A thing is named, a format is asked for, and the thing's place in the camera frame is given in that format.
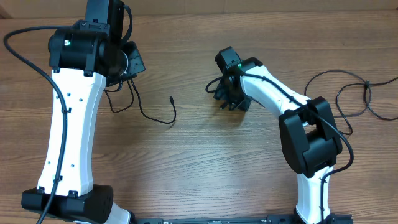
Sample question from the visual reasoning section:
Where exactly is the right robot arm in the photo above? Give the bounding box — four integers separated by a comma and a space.
212, 47, 353, 223

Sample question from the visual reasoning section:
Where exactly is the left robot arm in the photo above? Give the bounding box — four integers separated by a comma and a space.
21, 1, 144, 223

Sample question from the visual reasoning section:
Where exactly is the black usb cable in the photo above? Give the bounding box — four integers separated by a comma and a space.
303, 69, 398, 136

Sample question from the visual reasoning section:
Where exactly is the black cable silver plug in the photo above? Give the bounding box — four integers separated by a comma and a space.
104, 80, 135, 114

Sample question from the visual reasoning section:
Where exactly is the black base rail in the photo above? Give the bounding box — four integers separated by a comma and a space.
132, 211, 304, 224

